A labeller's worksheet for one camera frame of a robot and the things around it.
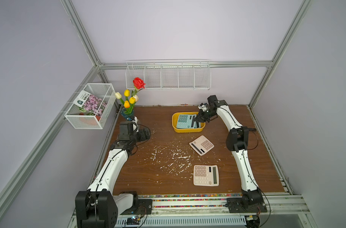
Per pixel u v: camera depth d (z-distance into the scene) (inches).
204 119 37.6
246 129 41.3
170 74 38.7
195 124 40.3
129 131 24.8
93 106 29.5
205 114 37.0
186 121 41.0
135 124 26.3
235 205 28.9
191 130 40.3
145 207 29.0
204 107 39.5
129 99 33.1
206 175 32.5
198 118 37.9
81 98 28.5
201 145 37.8
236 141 27.1
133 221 28.3
